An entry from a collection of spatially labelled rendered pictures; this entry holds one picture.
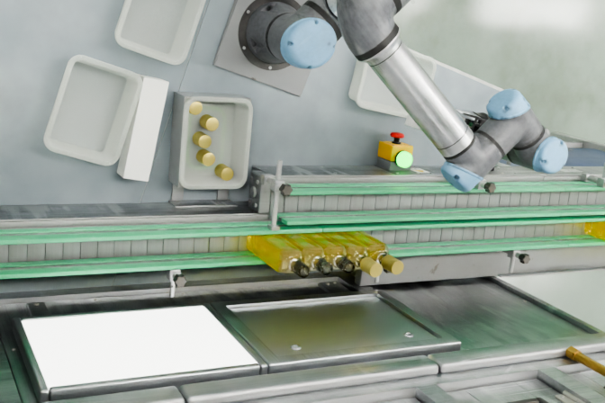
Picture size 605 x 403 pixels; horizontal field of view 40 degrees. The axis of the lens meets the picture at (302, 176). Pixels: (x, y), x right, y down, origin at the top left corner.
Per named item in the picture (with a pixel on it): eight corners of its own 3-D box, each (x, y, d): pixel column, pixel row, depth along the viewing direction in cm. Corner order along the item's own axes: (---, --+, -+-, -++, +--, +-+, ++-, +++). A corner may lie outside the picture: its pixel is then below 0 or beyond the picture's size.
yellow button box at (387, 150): (374, 165, 229) (389, 171, 223) (378, 138, 228) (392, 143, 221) (395, 165, 232) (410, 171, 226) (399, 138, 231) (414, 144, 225)
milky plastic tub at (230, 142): (167, 181, 202) (178, 190, 195) (174, 91, 198) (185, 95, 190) (233, 181, 210) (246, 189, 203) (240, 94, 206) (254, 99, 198)
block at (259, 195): (245, 206, 207) (256, 214, 201) (248, 170, 205) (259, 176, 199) (257, 206, 208) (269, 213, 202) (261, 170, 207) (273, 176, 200)
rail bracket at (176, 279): (153, 285, 194) (170, 306, 182) (155, 257, 192) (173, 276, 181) (169, 284, 196) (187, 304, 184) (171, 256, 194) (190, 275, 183)
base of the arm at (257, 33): (259, -9, 200) (275, -5, 192) (310, 15, 208) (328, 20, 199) (236, 49, 202) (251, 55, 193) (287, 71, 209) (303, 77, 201)
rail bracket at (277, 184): (256, 221, 201) (276, 236, 190) (262, 154, 198) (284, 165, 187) (266, 220, 203) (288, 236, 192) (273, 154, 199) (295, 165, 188)
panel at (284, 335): (12, 330, 171) (39, 407, 141) (12, 317, 170) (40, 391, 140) (379, 300, 212) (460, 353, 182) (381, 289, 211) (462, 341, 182)
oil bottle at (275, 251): (245, 248, 202) (282, 277, 184) (247, 227, 201) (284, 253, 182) (266, 247, 205) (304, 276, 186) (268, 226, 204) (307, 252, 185)
